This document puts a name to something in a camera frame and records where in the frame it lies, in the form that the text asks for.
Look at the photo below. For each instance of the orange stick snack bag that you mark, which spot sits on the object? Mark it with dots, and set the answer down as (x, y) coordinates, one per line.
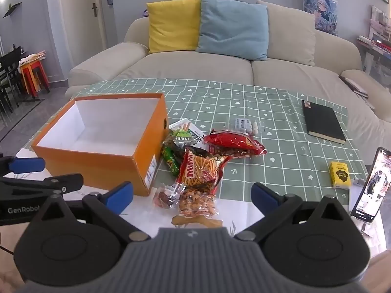
(198, 171)

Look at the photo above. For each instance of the small red-brown snack packet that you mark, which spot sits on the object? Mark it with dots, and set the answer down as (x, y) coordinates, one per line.
(163, 200)

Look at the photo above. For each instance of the black notebook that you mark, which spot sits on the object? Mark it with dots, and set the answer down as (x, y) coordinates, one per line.
(323, 120)

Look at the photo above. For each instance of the black smartphone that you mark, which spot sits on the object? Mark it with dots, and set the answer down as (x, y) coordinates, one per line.
(372, 186)

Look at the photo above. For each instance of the red stool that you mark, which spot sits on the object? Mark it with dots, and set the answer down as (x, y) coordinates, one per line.
(30, 64)

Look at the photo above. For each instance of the green checked tablecloth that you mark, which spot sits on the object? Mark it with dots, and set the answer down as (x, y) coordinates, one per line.
(275, 158)

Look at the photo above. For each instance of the beige pillow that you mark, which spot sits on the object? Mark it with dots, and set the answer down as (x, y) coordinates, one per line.
(290, 36)

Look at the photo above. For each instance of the black dining chair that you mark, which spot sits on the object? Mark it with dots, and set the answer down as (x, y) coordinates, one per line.
(5, 97)
(13, 67)

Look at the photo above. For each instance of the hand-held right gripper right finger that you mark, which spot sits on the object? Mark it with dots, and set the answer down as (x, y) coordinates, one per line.
(262, 198)

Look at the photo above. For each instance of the grey phone stand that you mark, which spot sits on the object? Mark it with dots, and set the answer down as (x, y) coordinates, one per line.
(358, 181)

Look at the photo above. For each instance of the light green snack packet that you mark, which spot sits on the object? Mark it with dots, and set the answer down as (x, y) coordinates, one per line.
(181, 137)

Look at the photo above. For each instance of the light blue pillow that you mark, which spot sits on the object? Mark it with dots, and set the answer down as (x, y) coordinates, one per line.
(232, 27)

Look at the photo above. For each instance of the small yellow box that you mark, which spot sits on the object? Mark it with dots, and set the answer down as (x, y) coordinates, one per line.
(339, 175)

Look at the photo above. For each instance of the orange cardboard box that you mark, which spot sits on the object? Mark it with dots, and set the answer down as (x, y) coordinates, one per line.
(100, 164)

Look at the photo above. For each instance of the clear peanut snack packet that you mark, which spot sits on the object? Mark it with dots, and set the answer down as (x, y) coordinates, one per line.
(195, 203)

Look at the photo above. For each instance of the white door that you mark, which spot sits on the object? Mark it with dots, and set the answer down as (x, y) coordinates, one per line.
(82, 30)

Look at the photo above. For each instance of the printed figure pillow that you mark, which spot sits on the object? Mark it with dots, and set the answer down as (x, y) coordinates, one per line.
(320, 12)

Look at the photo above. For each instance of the dark wall shelf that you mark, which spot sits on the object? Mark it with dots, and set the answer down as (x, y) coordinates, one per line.
(12, 8)

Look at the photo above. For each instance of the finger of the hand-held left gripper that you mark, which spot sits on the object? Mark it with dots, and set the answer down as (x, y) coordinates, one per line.
(27, 164)
(45, 183)

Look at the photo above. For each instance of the white stick snack packet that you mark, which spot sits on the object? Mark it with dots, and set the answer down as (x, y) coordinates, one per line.
(183, 125)

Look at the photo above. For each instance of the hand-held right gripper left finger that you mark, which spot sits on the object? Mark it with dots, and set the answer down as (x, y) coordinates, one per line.
(119, 197)

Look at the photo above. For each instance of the yellow pillow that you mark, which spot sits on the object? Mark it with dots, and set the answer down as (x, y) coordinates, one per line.
(174, 24)

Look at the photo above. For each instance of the white cloth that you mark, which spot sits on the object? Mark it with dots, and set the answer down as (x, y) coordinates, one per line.
(32, 58)

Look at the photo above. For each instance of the red snack bag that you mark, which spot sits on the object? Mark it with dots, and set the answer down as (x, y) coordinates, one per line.
(235, 143)

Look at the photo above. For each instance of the beige sofa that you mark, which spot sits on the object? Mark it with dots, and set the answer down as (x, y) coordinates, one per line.
(198, 67)

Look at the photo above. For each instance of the clear packet of white balls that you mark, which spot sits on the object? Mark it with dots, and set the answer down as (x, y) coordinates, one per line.
(244, 125)

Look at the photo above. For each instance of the white bookshelf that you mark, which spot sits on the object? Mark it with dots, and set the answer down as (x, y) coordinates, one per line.
(377, 30)

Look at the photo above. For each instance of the dark green snack packet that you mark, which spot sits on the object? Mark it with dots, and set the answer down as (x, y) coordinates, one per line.
(171, 161)

